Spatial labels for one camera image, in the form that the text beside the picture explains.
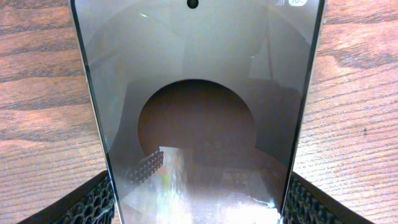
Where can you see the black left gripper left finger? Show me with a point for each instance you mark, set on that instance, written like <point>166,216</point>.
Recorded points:
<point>91,203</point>

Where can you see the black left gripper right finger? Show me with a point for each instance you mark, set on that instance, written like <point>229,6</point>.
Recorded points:
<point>307,204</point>

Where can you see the Galaxy S25 Ultra smartphone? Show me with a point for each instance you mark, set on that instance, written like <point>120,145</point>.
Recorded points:
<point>199,103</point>

